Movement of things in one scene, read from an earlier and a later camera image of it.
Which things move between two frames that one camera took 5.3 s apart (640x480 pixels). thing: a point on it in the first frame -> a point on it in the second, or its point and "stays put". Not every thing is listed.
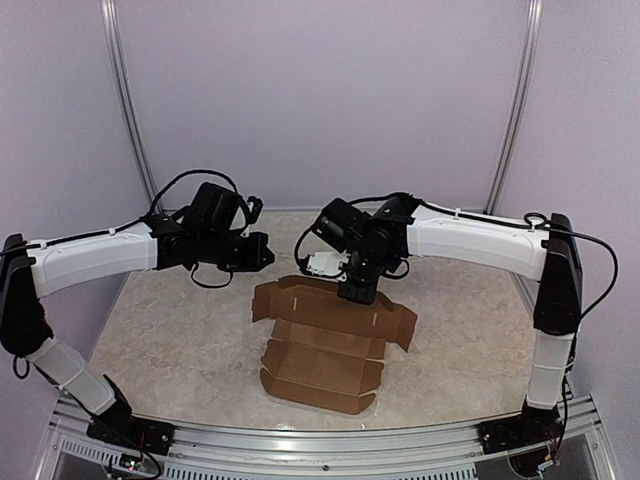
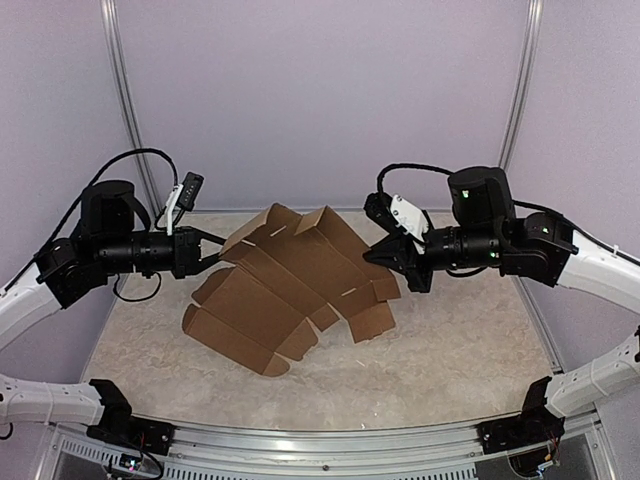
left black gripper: (255, 261) -> (186, 251)
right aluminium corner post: (524, 77) stays put
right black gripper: (363, 294) -> (402, 255)
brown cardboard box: (326, 352) -> (282, 280)
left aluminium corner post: (119, 57) stays put
